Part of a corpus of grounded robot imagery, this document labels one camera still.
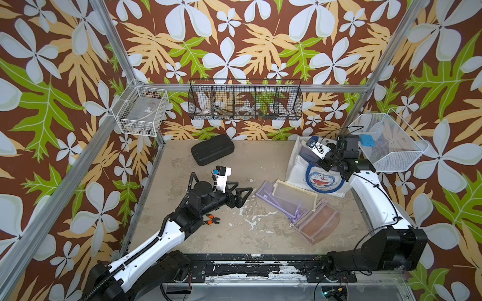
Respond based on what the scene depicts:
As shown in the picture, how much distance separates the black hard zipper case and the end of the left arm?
0.46m

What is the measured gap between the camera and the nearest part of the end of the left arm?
55 cm

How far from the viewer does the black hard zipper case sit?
42.7 inches
